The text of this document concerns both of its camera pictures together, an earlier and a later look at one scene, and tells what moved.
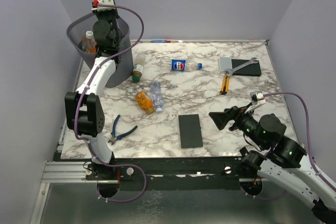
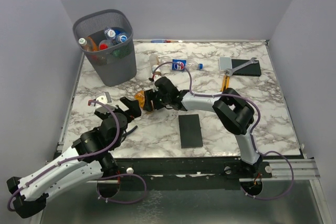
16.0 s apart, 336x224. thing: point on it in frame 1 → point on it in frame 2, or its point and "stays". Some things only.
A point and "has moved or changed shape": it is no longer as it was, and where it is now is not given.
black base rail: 169,173 stays
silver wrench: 230,71 stays
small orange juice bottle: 145,102 stays
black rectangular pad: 190,131 stays
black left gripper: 97,13 → 134,112
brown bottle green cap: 138,67 → 154,62
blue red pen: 160,41 stays
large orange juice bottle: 88,44 has moved or changed shape
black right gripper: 221,118 → 150,95
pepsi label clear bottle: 180,65 stays
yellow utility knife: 225,85 stays
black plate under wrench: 252,70 stays
